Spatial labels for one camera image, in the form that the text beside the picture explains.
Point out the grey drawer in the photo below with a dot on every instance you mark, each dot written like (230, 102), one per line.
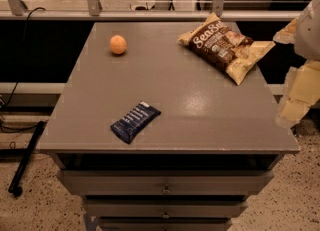
(162, 208)
(164, 225)
(153, 183)

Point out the orange fruit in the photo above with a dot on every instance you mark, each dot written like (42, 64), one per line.
(118, 45)

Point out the metal window rail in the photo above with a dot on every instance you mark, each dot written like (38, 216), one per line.
(154, 16)

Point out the grey drawer cabinet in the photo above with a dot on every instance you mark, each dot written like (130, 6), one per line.
(207, 122)

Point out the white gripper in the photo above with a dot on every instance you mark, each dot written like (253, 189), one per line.
(308, 36)

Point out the black rod on floor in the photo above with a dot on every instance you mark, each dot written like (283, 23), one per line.
(15, 189)

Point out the brown SeaSalt snack bag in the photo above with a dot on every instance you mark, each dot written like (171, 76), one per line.
(229, 51)

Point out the dark blue snack bar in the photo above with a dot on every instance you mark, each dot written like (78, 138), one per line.
(127, 128)

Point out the middle grey drawer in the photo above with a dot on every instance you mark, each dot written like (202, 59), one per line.
(162, 208)

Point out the top grey drawer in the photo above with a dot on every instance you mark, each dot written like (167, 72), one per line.
(153, 183)

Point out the bottom grey drawer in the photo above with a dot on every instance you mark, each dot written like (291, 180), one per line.
(164, 225)

